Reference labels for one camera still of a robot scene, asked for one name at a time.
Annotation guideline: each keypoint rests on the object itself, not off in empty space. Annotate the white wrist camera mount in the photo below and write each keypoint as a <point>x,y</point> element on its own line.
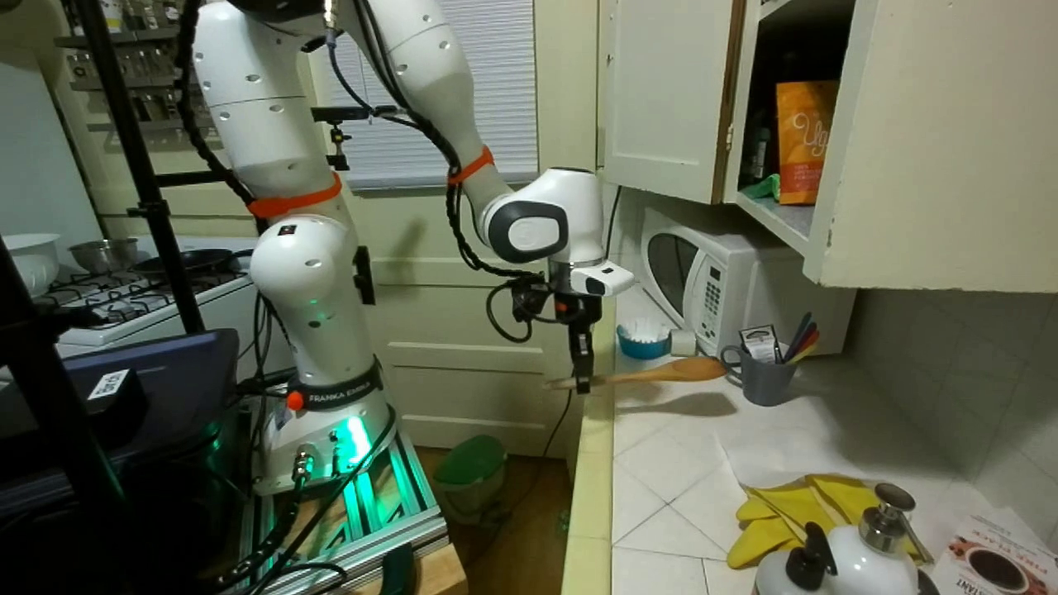
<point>598,277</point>

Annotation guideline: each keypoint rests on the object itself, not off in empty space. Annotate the printed paper leaflet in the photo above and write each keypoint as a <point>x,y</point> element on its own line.
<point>993,554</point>

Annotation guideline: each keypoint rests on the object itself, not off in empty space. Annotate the white microwave oven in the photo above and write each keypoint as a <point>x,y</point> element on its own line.
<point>717,272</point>

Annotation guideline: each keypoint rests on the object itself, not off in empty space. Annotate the wooden cooking stick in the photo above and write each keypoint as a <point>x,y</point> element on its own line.
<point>686,368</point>

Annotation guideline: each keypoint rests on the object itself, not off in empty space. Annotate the white open shelf cabinet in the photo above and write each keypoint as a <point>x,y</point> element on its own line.
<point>688,98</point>

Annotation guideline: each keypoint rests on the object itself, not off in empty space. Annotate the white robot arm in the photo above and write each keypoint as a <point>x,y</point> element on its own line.
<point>245,59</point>

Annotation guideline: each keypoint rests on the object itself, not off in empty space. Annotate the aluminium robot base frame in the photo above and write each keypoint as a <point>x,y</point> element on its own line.
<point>342,518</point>

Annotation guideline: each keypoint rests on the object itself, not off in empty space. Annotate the orange box on shelf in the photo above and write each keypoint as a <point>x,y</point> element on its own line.
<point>803,109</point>

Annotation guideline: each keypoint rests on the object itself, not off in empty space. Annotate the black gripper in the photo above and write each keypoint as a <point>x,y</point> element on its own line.
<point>575,309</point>

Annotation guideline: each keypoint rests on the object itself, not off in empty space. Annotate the gas stove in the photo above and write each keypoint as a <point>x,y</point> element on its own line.
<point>137,305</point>

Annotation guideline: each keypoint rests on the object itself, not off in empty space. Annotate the grey utensil cup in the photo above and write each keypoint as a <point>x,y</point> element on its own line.
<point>764,383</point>

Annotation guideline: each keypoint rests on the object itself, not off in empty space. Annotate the green trash bin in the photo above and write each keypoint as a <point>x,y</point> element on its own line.
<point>470,478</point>

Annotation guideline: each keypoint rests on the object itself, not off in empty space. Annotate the white cabinet door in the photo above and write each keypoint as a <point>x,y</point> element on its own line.
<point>944,148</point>

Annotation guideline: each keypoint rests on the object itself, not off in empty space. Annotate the blue bowl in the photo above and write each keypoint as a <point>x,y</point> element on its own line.
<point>641,339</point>

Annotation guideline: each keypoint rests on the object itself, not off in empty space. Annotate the yellow rubber gloves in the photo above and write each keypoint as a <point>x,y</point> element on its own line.
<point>779,518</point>

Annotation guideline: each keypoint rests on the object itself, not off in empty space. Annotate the white pot on stove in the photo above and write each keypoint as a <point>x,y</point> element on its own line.
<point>37,260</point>

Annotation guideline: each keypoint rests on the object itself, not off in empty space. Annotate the black camera stand pole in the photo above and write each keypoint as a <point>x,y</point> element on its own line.
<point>140,165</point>

